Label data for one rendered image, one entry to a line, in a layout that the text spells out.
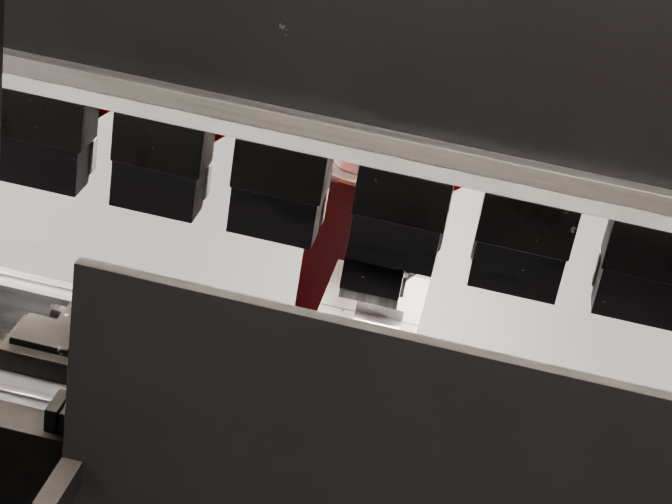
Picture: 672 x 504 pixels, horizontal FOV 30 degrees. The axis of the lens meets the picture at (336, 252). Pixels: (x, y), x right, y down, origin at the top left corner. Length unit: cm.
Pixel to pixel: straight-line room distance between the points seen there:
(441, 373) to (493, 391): 7
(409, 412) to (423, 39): 49
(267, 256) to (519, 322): 92
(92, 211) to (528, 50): 314
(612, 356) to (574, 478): 273
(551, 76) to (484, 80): 9
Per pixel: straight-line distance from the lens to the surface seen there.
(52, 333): 201
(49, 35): 182
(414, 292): 233
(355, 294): 210
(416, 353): 153
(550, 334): 435
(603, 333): 445
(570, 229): 196
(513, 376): 153
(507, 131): 171
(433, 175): 194
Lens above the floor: 212
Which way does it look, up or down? 28 degrees down
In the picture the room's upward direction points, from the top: 10 degrees clockwise
